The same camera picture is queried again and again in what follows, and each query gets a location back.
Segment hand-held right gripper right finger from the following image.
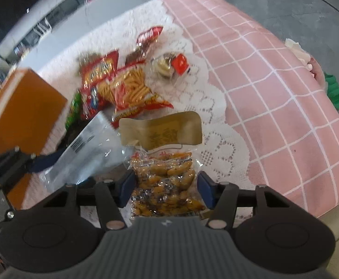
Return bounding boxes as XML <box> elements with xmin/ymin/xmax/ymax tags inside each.
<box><xmin>197</xmin><ymin>171</ymin><xmax>286</xmax><ymax>230</ymax></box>

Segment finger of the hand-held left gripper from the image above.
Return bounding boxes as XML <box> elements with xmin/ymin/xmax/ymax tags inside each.
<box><xmin>0</xmin><ymin>147</ymin><xmax>67</xmax><ymax>192</ymax></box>

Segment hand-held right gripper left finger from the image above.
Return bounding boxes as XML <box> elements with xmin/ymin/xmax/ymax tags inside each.
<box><xmin>43</xmin><ymin>170</ymin><xmax>138</xmax><ymax>230</ymax></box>

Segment clear packet of orange beans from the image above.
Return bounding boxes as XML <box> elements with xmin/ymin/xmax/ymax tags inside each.
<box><xmin>129</xmin><ymin>150</ymin><xmax>208</xmax><ymax>218</ymax></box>

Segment clear packet with barcode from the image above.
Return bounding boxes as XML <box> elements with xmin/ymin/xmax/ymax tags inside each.
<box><xmin>37</xmin><ymin>111</ymin><xmax>135</xmax><ymax>194</ymax></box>

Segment orange cardboard box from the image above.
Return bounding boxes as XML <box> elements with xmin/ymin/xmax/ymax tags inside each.
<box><xmin>0</xmin><ymin>68</ymin><xmax>68</xmax><ymax>211</ymax></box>

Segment green sausage packet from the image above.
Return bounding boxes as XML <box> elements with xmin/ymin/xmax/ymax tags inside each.
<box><xmin>65</xmin><ymin>91</ymin><xmax>84</xmax><ymax>130</ymax></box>

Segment red stick snack packet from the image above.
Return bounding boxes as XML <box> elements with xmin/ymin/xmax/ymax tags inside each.
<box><xmin>111</xmin><ymin>60</ymin><xmax>174</xmax><ymax>120</ymax></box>

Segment red cartoon snack packet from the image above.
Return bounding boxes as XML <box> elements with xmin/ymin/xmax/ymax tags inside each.
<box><xmin>78</xmin><ymin>49</ymin><xmax>121</xmax><ymax>120</ymax></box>

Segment clear biscuit packet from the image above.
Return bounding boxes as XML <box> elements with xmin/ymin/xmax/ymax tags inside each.
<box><xmin>148</xmin><ymin>52</ymin><xmax>192</xmax><ymax>83</ymax></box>

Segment kraft paper snack pouch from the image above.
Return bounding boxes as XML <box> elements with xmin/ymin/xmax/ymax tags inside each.
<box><xmin>119</xmin><ymin>111</ymin><xmax>202</xmax><ymax>152</ymax></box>

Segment white lace cloth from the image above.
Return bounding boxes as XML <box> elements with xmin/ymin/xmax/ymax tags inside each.
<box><xmin>39</xmin><ymin>0</ymin><xmax>254</xmax><ymax>218</ymax></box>

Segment pink checked blanket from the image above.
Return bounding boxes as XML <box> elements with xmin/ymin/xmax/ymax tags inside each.
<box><xmin>162</xmin><ymin>0</ymin><xmax>339</xmax><ymax>218</ymax></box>

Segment red topped snack packet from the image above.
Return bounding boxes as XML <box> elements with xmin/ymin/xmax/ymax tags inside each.
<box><xmin>124</xmin><ymin>26</ymin><xmax>164</xmax><ymax>64</ymax></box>

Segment grey marble TV cabinet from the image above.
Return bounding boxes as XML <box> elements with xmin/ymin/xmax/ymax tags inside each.
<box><xmin>0</xmin><ymin>0</ymin><xmax>190</xmax><ymax>61</ymax></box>

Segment green slippers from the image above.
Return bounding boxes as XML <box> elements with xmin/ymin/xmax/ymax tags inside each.
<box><xmin>323</xmin><ymin>73</ymin><xmax>339</xmax><ymax>111</ymax></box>

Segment black television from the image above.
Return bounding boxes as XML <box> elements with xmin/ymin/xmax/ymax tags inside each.
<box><xmin>0</xmin><ymin>0</ymin><xmax>80</xmax><ymax>40</ymax></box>

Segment pink soft item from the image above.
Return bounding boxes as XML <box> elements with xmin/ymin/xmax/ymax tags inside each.
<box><xmin>307</xmin><ymin>58</ymin><xmax>327</xmax><ymax>86</ymax></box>

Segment white crumpled cloth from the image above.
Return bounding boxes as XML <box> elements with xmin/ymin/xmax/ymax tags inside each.
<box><xmin>284</xmin><ymin>38</ymin><xmax>313</xmax><ymax>64</ymax></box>

